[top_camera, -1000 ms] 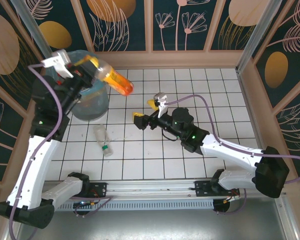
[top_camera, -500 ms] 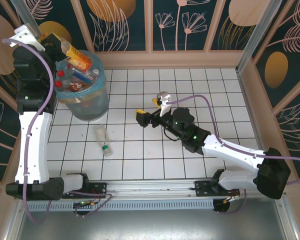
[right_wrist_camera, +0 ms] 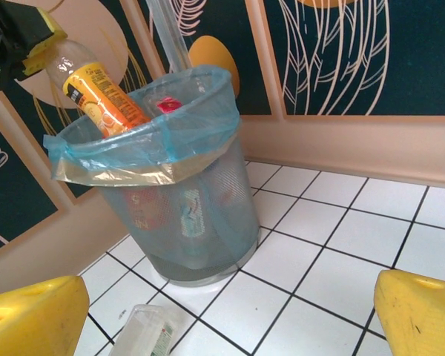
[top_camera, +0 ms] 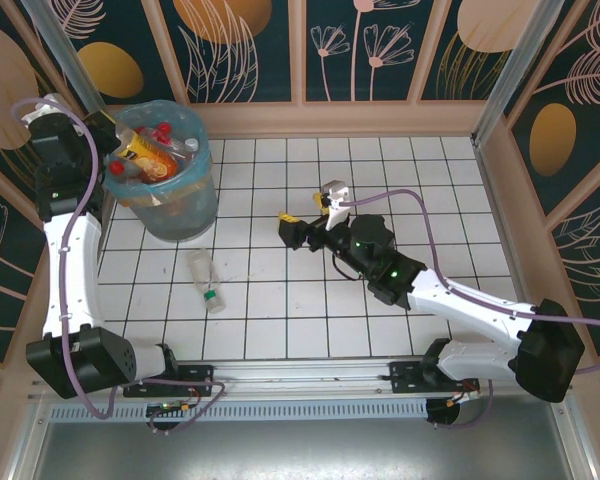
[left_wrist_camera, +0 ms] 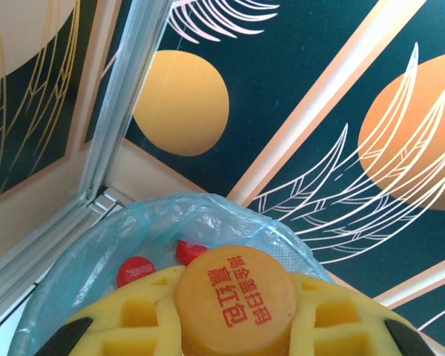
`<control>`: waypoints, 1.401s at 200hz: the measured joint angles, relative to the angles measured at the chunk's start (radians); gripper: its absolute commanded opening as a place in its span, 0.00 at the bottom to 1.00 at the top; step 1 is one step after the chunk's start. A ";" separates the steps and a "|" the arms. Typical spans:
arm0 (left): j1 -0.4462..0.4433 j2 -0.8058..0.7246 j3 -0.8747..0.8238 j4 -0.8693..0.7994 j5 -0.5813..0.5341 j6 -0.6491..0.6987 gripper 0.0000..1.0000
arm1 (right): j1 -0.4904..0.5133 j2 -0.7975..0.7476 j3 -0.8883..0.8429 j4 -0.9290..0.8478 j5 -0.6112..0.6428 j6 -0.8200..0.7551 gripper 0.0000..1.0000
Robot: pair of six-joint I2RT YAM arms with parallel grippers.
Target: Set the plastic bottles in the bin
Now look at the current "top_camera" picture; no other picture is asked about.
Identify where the yellow orange juice bottle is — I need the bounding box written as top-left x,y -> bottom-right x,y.
113,124 -> 179,184

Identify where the grey translucent waste bin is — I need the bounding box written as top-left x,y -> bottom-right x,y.
104,99 -> 220,245

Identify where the white cap clear bottle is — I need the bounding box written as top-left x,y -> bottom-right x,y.
172,137 -> 201,161

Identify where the clear bottle green cap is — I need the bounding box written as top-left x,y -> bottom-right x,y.
186,248 -> 228,315

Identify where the small circuit board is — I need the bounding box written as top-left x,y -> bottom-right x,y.
444,387 -> 481,406
147,399 -> 196,419

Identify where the grey metal sheet panel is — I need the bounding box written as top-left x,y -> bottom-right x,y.
9,394 -> 596,480

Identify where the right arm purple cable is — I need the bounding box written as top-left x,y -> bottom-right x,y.
347,188 -> 600,431

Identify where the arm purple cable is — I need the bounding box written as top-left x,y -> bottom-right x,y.
10,97 -> 227,436
347,188 -> 600,431

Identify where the aluminium frame post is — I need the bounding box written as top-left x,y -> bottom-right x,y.
22,0 -> 109,116
469,0 -> 579,149

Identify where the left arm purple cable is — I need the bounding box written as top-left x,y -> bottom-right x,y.
10,97 -> 227,436

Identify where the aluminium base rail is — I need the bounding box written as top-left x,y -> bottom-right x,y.
122,355 -> 566,399

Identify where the white slotted cable duct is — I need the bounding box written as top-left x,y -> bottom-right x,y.
49,397 -> 430,424

